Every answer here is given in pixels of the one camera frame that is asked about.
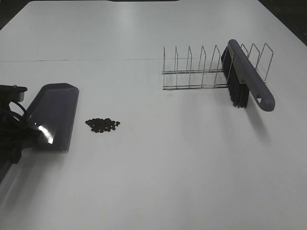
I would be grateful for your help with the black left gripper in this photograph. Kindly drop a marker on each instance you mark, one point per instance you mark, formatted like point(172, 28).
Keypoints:
point(12, 125)

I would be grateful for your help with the purple plastic dustpan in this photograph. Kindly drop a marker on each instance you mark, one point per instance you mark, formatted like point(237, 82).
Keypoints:
point(50, 118)

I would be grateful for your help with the pile of coffee beans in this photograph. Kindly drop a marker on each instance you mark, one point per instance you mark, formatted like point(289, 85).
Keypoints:
point(100, 125)

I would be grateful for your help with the purple hand brush black bristles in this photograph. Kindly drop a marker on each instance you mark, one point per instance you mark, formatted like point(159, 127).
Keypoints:
point(243, 80)

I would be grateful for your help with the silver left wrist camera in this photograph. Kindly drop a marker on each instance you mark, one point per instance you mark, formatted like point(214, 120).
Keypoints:
point(12, 93)

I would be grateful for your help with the metal wire dish rack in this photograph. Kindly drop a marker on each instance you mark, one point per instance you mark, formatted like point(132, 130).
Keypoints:
point(204, 69)

